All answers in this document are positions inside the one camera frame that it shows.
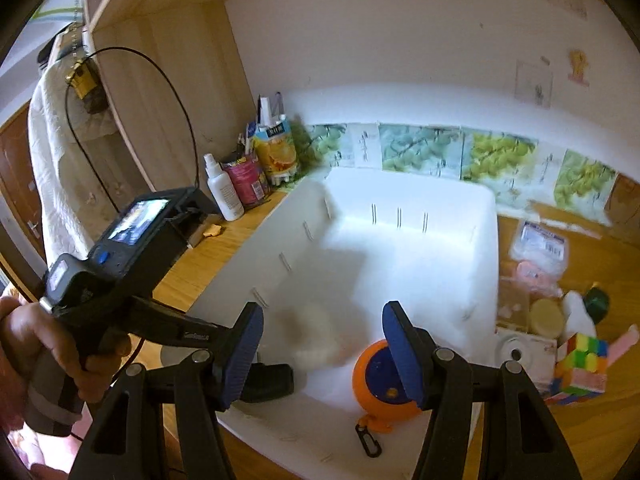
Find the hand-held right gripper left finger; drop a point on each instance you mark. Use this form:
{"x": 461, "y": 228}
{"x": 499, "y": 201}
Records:
{"x": 247, "y": 355}

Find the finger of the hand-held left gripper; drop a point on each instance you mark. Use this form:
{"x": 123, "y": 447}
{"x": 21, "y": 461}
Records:
{"x": 190, "y": 332}

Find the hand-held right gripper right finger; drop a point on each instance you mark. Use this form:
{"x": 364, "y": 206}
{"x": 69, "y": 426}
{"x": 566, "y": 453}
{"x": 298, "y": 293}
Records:
{"x": 402, "y": 350}

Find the orange round tape measure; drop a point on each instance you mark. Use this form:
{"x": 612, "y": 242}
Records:
{"x": 370, "y": 385}

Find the white plastic storage bin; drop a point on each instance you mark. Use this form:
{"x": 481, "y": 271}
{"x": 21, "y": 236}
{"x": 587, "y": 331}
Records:
{"x": 400, "y": 260}

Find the white toy camera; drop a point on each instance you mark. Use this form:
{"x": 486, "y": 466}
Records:
{"x": 520, "y": 352}

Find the pink round packet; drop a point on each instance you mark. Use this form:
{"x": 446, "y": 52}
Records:
{"x": 532, "y": 272}

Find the multicoloured puzzle cube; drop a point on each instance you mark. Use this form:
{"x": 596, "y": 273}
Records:
{"x": 582, "y": 365}

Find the dark green bottle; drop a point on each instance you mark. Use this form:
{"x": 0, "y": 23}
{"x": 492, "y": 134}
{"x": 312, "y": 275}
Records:
{"x": 598, "y": 302}

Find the person's left hand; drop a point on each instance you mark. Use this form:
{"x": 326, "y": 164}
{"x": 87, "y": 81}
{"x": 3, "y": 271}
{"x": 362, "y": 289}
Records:
{"x": 25, "y": 330}

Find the black carabiner clip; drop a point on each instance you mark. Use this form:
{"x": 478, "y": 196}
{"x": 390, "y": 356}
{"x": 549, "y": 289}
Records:
{"x": 360, "y": 430}

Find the small yellow piece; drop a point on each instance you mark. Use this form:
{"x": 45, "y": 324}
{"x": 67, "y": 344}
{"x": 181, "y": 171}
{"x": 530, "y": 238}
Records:
{"x": 214, "y": 231}

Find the clear empty plastic box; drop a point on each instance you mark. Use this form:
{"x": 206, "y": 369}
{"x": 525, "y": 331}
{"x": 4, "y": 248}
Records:
{"x": 512, "y": 305}

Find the white spray bottle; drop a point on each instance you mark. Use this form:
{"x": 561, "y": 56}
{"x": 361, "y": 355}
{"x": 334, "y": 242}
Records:
{"x": 225, "y": 195}

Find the brown wooden door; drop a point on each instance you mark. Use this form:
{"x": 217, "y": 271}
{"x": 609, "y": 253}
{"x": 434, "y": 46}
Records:
{"x": 15, "y": 170}

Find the round pale yellow compact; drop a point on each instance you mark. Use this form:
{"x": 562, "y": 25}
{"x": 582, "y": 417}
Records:
{"x": 546, "y": 317}

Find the red snack pouch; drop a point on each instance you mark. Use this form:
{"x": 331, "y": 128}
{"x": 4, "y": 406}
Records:
{"x": 245, "y": 180}

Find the clear cotton swab box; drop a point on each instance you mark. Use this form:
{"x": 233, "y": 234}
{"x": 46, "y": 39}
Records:
{"x": 542, "y": 245}

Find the white plastic bottle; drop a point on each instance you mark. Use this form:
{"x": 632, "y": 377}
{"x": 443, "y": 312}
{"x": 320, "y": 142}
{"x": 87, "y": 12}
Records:
{"x": 575, "y": 312}

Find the yellow box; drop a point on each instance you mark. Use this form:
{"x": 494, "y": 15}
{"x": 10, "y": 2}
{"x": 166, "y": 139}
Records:
{"x": 82, "y": 80}

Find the wooden cabinet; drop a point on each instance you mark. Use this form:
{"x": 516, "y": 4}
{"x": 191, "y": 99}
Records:
{"x": 175, "y": 85}

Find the row of grape pictures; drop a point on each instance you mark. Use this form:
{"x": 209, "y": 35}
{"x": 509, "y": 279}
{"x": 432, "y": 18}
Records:
{"x": 420, "y": 150}

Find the white tube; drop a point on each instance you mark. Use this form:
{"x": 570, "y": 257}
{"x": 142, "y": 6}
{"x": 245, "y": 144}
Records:
{"x": 265, "y": 107}

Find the paper drawing on wall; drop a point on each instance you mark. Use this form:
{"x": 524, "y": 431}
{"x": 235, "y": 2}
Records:
{"x": 534, "y": 82}

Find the yellow wall sticker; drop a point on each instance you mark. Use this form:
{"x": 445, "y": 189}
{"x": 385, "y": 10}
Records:
{"x": 579, "y": 67}

